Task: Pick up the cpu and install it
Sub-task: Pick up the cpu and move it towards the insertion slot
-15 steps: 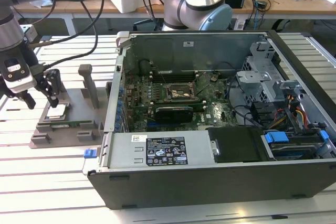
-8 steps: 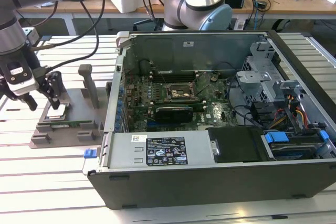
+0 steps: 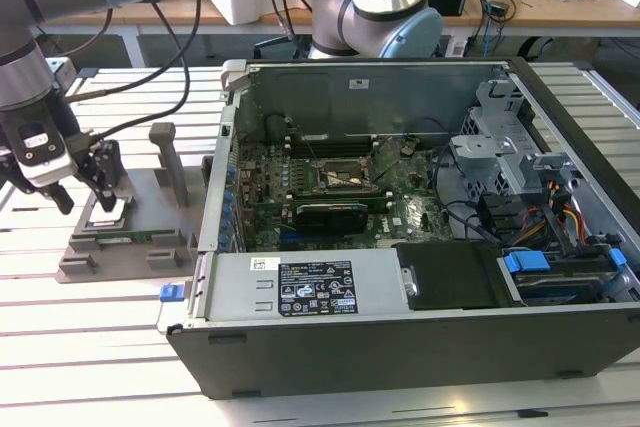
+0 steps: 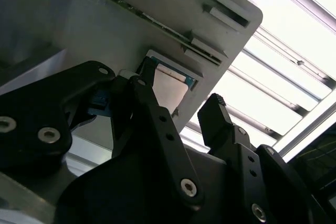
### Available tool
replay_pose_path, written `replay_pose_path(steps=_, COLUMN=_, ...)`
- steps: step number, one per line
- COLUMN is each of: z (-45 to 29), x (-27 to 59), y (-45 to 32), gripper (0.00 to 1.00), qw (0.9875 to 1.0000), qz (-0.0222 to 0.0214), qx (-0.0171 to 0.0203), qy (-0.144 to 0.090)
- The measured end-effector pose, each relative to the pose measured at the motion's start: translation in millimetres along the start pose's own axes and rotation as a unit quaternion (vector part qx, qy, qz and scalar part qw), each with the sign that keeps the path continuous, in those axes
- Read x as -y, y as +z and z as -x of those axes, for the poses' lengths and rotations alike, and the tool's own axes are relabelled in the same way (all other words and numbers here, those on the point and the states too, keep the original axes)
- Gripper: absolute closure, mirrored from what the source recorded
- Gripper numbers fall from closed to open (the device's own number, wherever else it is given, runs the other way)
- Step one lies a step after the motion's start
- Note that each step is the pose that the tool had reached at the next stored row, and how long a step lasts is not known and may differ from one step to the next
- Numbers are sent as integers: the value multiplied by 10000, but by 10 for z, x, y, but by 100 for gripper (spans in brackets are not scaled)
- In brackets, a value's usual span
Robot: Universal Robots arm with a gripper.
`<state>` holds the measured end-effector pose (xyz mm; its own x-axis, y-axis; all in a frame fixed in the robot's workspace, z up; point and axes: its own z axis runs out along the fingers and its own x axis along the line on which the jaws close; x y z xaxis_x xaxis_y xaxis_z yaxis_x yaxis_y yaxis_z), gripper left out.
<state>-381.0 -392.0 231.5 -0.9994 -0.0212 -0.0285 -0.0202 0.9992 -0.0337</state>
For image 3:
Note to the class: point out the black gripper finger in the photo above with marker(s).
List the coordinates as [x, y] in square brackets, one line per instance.
[107, 172]
[62, 199]

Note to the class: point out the silver CPU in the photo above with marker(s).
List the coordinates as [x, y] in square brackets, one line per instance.
[121, 208]

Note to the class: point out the CPU socket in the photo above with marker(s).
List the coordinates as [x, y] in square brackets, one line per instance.
[345, 174]

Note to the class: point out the grey parts rack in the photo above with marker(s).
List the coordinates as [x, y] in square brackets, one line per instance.
[150, 217]

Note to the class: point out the green RAM stick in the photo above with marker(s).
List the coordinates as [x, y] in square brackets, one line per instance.
[145, 235]

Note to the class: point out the blue slot clip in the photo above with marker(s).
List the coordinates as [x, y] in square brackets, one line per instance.
[229, 195]
[231, 173]
[226, 217]
[222, 237]

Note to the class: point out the blue case latch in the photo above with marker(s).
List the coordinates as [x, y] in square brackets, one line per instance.
[170, 293]

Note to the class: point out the silver power supply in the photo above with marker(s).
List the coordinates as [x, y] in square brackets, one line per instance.
[235, 287]

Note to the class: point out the blue expansion slot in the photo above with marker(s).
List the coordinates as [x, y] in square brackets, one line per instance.
[292, 241]

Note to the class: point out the black chair base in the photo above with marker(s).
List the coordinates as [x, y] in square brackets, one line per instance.
[270, 42]

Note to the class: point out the black graphics card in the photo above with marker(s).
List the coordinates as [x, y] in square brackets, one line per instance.
[330, 219]

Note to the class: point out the round coin battery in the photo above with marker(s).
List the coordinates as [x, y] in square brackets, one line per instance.
[407, 148]

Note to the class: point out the green motherboard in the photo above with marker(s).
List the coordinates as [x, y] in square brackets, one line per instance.
[415, 207]

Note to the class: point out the black open PC case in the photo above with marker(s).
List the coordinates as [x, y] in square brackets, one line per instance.
[400, 362]

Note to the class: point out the black plastic shroud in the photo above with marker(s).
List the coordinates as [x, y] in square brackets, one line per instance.
[450, 277]

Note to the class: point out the white power strip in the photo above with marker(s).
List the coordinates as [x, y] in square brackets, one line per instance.
[457, 47]

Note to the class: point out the metal drive cage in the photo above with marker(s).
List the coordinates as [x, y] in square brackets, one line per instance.
[480, 147]

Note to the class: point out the black connector block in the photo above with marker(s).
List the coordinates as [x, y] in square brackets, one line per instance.
[497, 214]

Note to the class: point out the small black adapter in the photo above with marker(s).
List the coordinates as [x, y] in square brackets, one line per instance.
[497, 8]

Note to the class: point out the hard disk in blue carrier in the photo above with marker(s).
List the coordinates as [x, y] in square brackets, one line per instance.
[527, 263]

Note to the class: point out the blue drive bay clip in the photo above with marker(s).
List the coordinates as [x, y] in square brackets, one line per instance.
[618, 256]

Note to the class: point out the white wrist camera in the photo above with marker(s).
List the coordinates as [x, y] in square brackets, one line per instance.
[47, 167]

